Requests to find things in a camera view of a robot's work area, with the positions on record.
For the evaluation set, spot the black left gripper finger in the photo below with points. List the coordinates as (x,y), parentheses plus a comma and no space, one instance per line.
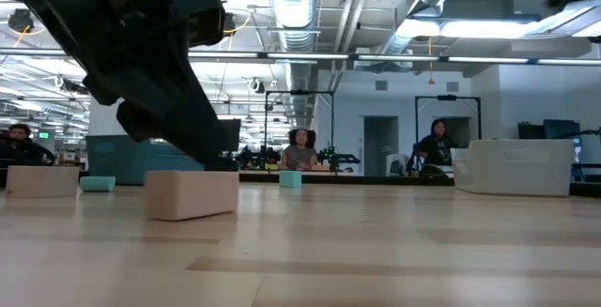
(202,124)
(145,119)

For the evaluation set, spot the large beige foam block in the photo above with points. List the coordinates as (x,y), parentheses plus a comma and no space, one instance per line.
(192,194)

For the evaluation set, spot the teal half-cylinder block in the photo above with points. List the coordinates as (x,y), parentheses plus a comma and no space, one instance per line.
(97,184)

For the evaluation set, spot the teal cube block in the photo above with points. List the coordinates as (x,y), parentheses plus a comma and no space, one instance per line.
(290,179)

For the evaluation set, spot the black background robot arm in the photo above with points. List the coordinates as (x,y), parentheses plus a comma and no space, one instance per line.
(258,158)
(338,159)

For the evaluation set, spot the black monitor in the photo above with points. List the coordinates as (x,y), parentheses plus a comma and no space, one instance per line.
(232,135)

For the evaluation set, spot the white column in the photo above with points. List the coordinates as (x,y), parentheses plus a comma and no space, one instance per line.
(101,121)

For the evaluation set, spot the blue plastic bin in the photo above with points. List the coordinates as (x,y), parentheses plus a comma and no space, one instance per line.
(105,157)

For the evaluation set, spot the person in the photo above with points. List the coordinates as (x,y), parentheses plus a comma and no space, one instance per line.
(21,149)
(436,149)
(299,157)

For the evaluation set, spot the green exit sign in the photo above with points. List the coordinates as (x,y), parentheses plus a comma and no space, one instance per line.
(43,135)

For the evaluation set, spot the natural wood rectangular block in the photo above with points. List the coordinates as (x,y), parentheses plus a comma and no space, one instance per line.
(42,181)

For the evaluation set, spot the long ceiling light bar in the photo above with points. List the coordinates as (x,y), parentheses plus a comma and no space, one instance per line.
(305,56)

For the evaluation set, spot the dark monitor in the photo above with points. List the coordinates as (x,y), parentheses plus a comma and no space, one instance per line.
(561,129)

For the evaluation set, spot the yellow hanging pendant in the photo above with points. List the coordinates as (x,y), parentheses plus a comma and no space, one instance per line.
(430,79)

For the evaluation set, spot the grey door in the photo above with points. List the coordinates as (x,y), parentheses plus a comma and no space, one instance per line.
(462,131)
(380,145)

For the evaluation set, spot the white plastic bin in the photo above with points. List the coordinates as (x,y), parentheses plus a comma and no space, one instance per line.
(512,166)

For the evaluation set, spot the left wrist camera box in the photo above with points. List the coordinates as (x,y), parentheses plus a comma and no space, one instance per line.
(202,11)

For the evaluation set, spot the black ceiling-hung camera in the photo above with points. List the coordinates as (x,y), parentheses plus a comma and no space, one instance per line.
(230,24)
(20,19)

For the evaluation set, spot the black rig frame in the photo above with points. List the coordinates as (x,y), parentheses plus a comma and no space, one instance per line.
(300,92)
(446,97)

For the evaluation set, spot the grey wall vent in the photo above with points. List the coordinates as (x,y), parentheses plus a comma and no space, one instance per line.
(452,86)
(381,85)

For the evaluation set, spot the black table frame rail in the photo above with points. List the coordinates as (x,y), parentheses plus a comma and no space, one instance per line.
(375,181)

